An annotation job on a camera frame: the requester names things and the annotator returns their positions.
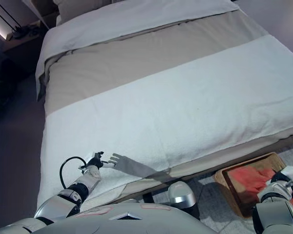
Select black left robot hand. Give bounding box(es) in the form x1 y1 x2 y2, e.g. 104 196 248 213
86 151 117 171

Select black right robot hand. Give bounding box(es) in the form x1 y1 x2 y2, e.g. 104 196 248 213
270 165 293 190

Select red cloth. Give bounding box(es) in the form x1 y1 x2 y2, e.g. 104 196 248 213
225 165 293 208

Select woven brown basket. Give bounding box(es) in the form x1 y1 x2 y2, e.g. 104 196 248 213
214 152 288 218

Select white folded bed sheet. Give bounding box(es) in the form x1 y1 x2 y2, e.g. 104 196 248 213
35 0 240 81

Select grey floor rug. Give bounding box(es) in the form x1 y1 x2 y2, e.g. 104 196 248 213
158 142 293 234

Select silver robot torso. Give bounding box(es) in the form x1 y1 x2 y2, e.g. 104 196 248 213
36 203 212 234

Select silver right robot leg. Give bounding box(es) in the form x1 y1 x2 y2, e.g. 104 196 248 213
167 181 200 219

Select white terry blanket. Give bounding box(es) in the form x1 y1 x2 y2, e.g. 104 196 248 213
37 34 293 203

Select beige duvet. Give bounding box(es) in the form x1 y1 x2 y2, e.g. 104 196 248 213
37 9 270 116

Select low wooden shelf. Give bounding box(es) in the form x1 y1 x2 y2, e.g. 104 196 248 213
2 20 49 53

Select dark items on shelf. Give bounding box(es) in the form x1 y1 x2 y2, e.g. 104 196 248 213
10 23 42 39

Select beige pillow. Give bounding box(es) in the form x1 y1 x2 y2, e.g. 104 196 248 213
52 0 112 24

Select white light strip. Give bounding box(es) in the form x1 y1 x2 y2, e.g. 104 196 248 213
0 4 13 41

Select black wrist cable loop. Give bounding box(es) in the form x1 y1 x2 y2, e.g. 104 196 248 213
59 156 88 190

